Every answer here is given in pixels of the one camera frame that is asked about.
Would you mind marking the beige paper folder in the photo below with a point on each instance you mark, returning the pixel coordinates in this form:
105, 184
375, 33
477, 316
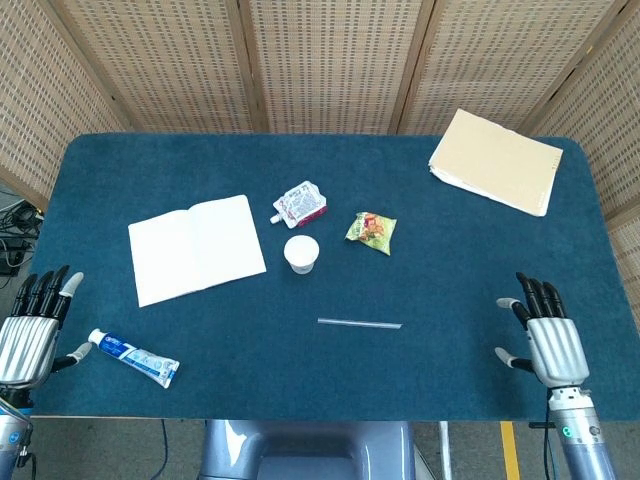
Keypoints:
495, 162

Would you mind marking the blue white toothpaste tube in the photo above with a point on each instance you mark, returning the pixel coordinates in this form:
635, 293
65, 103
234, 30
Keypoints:
135, 357

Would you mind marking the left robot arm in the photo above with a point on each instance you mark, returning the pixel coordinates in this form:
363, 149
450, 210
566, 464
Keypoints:
12, 427

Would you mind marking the green snack packet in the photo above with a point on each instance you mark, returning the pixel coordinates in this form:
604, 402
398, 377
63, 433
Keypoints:
371, 232

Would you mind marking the white spouted drink pouch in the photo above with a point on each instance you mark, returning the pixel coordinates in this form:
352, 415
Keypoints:
299, 203

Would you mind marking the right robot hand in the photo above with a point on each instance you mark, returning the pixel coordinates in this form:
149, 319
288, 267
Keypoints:
556, 350

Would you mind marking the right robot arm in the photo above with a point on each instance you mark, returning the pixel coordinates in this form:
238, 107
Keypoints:
580, 435

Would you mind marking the white paper cup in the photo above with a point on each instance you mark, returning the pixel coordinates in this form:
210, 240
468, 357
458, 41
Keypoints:
301, 253

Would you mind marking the open white notebook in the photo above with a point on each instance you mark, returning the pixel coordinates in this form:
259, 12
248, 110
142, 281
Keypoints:
196, 249

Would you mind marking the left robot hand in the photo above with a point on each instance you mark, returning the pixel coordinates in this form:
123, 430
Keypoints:
27, 342

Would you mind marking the woven folding screen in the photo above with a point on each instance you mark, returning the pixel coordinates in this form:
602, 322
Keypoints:
320, 65

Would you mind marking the transparent plastic straw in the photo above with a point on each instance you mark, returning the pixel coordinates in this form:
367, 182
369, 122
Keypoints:
359, 324

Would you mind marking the grey robot torso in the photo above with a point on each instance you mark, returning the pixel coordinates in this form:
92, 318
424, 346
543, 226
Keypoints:
307, 450

